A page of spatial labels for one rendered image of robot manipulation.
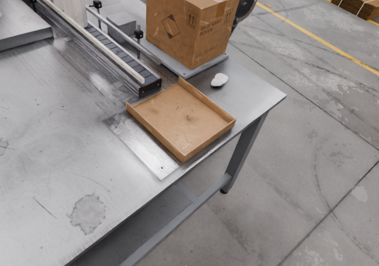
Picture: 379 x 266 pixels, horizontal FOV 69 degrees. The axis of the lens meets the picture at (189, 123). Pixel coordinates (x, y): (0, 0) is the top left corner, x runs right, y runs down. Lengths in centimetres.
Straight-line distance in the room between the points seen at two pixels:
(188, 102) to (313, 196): 127
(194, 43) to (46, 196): 74
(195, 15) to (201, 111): 36
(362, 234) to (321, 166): 50
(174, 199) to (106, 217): 75
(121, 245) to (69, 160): 62
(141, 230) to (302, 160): 131
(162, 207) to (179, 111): 62
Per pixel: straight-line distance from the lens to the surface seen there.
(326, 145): 244
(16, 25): 145
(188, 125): 98
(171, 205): 149
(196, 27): 110
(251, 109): 112
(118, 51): 123
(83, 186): 85
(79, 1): 133
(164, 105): 104
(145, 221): 145
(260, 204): 188
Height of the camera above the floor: 155
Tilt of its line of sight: 47 degrees down
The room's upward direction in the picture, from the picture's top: 11 degrees clockwise
